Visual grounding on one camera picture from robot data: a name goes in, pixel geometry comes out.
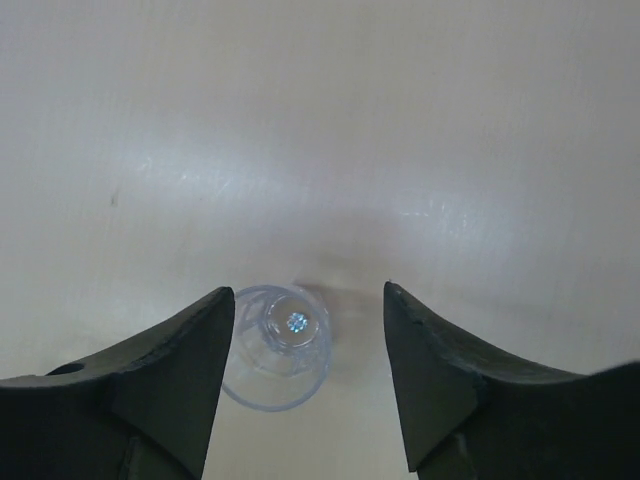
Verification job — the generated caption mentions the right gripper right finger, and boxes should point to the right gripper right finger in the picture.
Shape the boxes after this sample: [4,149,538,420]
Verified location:
[383,282,639,479]

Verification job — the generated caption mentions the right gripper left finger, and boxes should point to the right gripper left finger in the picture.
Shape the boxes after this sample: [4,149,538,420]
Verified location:
[1,287,235,479]

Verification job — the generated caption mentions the clear glass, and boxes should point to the clear glass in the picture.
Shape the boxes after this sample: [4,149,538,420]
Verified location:
[222,285,332,412]

